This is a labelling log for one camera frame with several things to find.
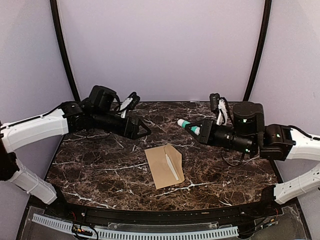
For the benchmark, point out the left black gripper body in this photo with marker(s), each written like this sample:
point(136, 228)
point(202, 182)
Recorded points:
point(126, 133)

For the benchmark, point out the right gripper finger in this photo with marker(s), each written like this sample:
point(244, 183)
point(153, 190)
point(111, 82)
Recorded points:
point(195, 132)
point(195, 124)

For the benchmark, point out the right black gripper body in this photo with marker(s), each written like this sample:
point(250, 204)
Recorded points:
point(206, 131)

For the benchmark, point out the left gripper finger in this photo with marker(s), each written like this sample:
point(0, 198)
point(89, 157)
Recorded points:
point(142, 128)
point(140, 135)

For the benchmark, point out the brown paper envelope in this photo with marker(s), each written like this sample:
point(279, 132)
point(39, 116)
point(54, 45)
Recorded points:
point(161, 173)

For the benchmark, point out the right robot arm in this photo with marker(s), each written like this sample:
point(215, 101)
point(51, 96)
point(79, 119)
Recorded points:
point(249, 135)

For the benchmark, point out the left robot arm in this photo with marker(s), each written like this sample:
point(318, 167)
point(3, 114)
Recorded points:
point(101, 110)

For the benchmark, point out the black front table rail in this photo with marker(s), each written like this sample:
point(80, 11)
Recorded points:
point(241, 214)

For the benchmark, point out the white slotted cable duct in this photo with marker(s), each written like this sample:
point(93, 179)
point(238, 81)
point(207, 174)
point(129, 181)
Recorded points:
point(118, 231)

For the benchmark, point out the right black corner post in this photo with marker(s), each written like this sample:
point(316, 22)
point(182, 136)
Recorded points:
point(259, 49)

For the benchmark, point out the black corner post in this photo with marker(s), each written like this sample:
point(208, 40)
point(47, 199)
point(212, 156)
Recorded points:
point(62, 49)
point(259, 49)

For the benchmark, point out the left black corner post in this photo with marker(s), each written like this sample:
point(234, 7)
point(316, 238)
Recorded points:
point(62, 49)

